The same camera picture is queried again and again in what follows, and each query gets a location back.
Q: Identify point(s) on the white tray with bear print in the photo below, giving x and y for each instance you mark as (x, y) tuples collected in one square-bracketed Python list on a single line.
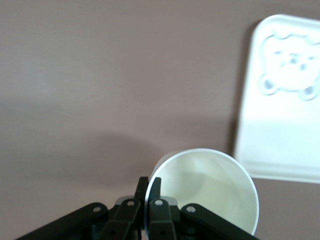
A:
[(280, 130)]

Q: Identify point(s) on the white plastic cup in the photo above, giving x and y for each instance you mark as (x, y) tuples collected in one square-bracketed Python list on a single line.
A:
[(212, 180)]

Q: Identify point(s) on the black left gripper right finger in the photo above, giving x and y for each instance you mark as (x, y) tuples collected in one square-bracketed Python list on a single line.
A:
[(162, 220)]

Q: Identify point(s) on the brown table mat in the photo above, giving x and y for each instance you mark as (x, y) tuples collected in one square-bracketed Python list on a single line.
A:
[(100, 87)]

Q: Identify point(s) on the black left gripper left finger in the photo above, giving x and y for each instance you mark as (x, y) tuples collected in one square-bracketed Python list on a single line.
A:
[(117, 220)]

